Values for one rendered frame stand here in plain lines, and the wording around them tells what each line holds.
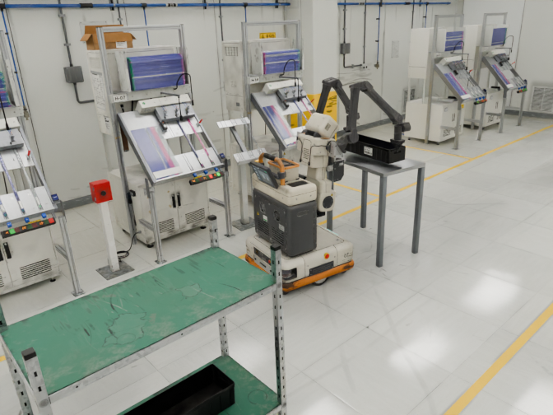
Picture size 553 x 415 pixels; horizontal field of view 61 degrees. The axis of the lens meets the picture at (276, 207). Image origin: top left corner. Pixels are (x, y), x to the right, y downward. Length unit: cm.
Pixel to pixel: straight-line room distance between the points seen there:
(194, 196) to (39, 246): 141
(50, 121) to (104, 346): 417
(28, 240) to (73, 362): 248
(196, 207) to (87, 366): 314
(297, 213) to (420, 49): 496
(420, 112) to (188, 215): 457
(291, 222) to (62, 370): 207
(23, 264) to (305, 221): 217
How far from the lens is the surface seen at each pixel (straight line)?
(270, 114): 487
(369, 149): 384
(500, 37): 934
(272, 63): 506
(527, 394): 298
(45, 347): 170
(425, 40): 776
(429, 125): 781
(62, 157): 567
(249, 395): 223
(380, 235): 378
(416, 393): 280
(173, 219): 445
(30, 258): 406
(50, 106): 557
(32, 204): 365
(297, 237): 335
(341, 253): 362
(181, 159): 411
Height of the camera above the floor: 188
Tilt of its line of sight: 22 degrees down
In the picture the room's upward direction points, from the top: 2 degrees counter-clockwise
